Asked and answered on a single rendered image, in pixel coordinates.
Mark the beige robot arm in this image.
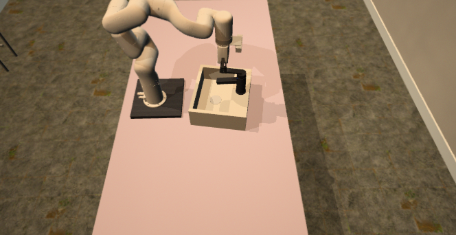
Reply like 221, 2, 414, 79
102, 0, 242, 108

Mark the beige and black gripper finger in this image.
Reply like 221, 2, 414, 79
220, 58, 227, 74

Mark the tan rectangular basin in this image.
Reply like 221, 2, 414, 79
188, 65, 252, 131

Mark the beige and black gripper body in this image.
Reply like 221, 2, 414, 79
216, 43, 229, 63

